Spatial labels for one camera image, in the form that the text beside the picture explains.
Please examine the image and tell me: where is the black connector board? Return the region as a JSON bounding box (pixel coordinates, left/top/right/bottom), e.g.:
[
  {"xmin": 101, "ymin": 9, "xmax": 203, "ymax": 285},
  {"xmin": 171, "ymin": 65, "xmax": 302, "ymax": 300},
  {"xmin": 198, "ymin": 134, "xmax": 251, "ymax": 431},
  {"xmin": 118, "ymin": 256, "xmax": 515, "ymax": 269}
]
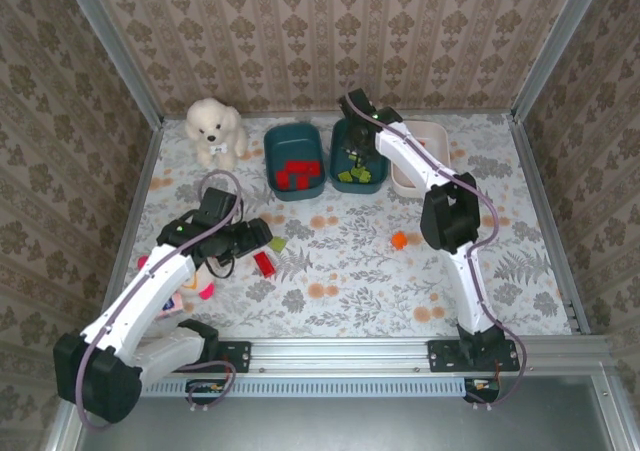
[
  {"xmin": 186, "ymin": 379, "xmax": 232, "ymax": 406},
  {"xmin": 463, "ymin": 376, "xmax": 501, "ymax": 405}
]

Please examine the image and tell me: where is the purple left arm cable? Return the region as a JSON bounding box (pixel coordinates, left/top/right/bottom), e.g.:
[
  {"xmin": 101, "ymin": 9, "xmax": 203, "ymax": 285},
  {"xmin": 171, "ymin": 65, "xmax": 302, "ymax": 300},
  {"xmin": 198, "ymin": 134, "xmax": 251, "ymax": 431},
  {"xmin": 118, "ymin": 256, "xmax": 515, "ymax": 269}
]
[{"xmin": 74, "ymin": 169, "xmax": 246, "ymax": 430}]

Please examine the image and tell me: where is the grey slotted cable duct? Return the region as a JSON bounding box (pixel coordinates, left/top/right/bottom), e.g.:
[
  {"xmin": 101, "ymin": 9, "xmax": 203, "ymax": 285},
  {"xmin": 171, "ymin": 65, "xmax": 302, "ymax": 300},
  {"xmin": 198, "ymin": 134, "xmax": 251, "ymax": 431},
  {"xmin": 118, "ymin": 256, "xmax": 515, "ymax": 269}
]
[{"xmin": 141, "ymin": 376, "xmax": 467, "ymax": 399}]

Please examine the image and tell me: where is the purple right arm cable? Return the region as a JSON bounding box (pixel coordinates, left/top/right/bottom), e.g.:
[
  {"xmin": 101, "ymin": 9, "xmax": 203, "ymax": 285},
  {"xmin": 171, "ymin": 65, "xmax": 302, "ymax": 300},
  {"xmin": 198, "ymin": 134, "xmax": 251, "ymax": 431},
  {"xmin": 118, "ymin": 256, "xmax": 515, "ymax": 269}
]
[{"xmin": 339, "ymin": 75, "xmax": 526, "ymax": 411}]

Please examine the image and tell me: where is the white plastic bin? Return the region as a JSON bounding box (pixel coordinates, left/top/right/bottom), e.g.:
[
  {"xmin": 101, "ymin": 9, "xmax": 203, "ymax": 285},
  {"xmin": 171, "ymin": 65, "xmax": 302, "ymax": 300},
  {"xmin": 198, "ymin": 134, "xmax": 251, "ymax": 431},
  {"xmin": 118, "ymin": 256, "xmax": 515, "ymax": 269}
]
[{"xmin": 390, "ymin": 120, "xmax": 451, "ymax": 198}]

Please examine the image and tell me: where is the white plush dog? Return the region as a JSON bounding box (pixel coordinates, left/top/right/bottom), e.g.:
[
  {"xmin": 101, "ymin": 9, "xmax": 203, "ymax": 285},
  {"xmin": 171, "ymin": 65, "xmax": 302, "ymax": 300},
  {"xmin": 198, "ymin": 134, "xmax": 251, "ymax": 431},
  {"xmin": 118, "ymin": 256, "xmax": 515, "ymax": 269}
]
[{"xmin": 184, "ymin": 97, "xmax": 250, "ymax": 172}]

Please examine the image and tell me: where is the long aluminum base rail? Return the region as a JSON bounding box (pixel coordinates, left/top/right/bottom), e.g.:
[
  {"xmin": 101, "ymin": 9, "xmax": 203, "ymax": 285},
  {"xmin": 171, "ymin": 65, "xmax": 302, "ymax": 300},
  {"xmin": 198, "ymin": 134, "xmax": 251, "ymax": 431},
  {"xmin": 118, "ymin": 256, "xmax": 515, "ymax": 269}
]
[{"xmin": 139, "ymin": 337, "xmax": 612, "ymax": 375}]

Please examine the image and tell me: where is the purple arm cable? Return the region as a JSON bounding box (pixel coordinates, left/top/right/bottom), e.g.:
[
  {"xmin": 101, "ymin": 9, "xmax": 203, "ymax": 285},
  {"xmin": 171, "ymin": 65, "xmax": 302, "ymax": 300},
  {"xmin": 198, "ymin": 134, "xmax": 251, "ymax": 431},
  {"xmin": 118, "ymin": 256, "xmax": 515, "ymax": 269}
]
[
  {"xmin": 339, "ymin": 75, "xmax": 526, "ymax": 411},
  {"xmin": 74, "ymin": 169, "xmax": 246, "ymax": 430}
]

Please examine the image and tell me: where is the pink striped plush doll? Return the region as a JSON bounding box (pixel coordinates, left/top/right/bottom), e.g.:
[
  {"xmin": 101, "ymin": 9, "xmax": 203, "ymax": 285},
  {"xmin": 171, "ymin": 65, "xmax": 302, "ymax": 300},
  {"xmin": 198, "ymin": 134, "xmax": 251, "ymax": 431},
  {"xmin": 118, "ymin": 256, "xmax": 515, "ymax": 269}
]
[{"xmin": 137, "ymin": 254, "xmax": 217, "ymax": 318}]

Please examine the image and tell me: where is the aluminum frame post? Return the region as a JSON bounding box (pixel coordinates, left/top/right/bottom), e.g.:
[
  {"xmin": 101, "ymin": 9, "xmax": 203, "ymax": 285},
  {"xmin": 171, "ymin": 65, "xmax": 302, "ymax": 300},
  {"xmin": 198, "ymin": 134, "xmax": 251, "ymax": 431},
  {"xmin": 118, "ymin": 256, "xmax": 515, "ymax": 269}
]
[
  {"xmin": 58, "ymin": 0, "xmax": 165, "ymax": 128},
  {"xmin": 510, "ymin": 0, "xmax": 612, "ymax": 122}
]

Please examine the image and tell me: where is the small pink box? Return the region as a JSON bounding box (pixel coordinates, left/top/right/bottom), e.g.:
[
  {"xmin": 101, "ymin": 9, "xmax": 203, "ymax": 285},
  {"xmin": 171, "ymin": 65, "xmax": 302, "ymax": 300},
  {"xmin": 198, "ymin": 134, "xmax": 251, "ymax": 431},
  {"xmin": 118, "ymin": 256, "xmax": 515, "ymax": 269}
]
[{"xmin": 158, "ymin": 290, "xmax": 184, "ymax": 320}]

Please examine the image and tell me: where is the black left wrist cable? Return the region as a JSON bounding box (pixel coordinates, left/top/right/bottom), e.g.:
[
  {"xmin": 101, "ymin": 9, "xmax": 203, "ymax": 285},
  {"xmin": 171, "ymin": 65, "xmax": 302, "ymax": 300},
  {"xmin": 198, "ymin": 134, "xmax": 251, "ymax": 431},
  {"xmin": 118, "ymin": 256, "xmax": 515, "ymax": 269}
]
[{"xmin": 205, "ymin": 253, "xmax": 237, "ymax": 279}]

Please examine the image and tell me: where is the dark teal plastic bin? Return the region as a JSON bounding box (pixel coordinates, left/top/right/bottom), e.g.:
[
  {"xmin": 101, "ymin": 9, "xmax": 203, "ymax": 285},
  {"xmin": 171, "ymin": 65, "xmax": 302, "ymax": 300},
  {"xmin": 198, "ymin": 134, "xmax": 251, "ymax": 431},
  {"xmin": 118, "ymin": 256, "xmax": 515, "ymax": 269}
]
[
  {"xmin": 263, "ymin": 122, "xmax": 327, "ymax": 202},
  {"xmin": 328, "ymin": 118, "xmax": 390, "ymax": 195}
]

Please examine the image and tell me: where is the aluminum side rail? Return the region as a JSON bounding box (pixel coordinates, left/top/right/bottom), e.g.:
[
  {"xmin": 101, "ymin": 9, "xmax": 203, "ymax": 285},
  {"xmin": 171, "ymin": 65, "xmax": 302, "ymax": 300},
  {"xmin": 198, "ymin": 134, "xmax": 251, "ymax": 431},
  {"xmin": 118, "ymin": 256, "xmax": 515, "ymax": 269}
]
[
  {"xmin": 508, "ymin": 114, "xmax": 592, "ymax": 336},
  {"xmin": 93, "ymin": 120, "xmax": 165, "ymax": 340}
]

